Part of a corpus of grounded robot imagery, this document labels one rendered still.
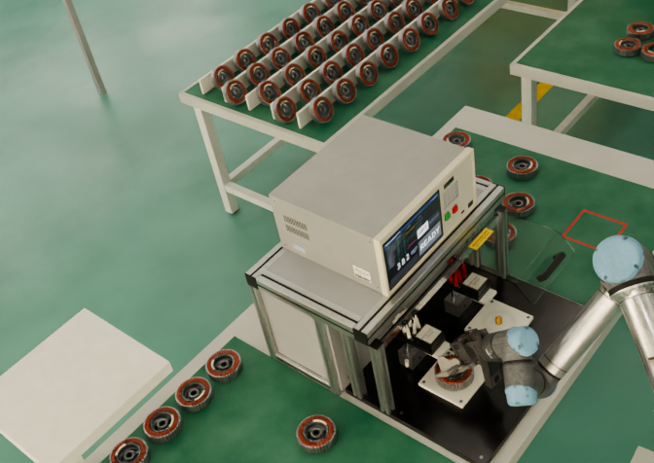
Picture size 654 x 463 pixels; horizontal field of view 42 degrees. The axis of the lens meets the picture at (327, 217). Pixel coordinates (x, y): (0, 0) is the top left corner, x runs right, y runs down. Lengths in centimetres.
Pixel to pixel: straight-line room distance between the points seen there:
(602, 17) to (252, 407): 249
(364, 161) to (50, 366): 99
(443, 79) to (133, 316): 233
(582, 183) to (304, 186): 119
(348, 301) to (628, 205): 119
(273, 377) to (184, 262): 173
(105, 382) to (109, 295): 210
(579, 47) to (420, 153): 167
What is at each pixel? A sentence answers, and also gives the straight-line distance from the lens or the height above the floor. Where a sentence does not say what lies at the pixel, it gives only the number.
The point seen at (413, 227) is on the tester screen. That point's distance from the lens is 227.
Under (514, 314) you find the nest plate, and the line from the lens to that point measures 268.
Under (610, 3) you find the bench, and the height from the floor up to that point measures 75.
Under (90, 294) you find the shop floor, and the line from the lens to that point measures 433.
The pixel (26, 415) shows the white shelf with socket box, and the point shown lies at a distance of 222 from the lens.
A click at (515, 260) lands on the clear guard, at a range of 244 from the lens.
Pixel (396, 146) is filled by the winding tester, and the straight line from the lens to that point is 246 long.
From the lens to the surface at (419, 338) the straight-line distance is 244.
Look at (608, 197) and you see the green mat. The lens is 313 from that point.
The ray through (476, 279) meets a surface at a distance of 259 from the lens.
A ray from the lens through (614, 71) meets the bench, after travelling 379.
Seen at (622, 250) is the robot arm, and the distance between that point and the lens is 211.
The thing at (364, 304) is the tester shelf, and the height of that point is 111.
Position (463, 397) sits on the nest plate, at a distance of 248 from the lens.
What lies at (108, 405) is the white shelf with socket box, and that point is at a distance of 214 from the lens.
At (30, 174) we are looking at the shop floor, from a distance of 533.
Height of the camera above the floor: 276
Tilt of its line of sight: 40 degrees down
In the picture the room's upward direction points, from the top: 12 degrees counter-clockwise
